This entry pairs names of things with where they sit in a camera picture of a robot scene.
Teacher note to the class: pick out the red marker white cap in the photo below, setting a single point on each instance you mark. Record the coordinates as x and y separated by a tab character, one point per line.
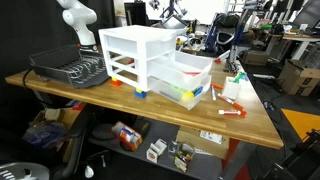
232	112

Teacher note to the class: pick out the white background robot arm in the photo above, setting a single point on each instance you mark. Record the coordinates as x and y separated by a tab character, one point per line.
79	16

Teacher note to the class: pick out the clear bottom drawer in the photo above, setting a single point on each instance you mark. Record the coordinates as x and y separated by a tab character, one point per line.
175	94

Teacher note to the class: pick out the white middle drawer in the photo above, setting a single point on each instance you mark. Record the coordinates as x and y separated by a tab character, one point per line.
170	68

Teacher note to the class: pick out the red marker in drawer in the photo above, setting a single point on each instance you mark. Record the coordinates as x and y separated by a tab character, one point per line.
192	73

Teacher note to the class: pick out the white marker blue tip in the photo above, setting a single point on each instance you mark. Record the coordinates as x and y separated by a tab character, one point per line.
214	98

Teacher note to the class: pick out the orange marker behind cup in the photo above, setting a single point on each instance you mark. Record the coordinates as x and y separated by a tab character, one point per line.
217	86

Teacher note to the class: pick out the orange white marker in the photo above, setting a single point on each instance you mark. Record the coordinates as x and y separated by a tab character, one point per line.
230	101

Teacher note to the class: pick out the green marker in cup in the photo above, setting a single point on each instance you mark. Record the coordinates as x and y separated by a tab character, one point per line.
240	76

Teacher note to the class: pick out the blue yellow toy block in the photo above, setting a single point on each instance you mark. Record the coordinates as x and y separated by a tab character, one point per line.
139	93

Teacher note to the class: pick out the yellow ball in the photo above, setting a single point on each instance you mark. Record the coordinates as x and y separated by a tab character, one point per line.
187	96

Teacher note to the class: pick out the red yellow toy block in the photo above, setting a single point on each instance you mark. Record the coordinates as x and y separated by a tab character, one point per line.
116	82

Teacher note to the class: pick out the small white box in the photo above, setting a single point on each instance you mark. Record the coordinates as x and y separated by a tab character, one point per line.
156	150

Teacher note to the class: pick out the colourful small carton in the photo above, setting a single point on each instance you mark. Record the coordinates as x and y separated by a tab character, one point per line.
128	136

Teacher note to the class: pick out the clear jar with items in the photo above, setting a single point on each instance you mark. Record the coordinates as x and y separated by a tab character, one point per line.
183	156

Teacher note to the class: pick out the white pen holder cup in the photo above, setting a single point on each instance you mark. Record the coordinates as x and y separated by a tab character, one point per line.
230	88

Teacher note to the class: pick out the cardboard box on shelf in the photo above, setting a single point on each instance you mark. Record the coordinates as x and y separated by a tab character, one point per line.
205	141

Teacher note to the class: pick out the black office chair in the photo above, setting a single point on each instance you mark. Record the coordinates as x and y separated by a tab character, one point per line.
225	25

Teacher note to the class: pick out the dark grey dish rack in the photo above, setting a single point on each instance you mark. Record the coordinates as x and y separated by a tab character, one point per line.
70	65

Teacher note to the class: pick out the brown box under table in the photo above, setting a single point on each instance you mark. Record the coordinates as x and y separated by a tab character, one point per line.
53	134

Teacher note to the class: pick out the cardboard box right background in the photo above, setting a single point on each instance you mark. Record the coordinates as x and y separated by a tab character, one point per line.
295	79

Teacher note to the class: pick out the white drawer cabinet frame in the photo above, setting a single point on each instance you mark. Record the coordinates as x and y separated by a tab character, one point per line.
127	51

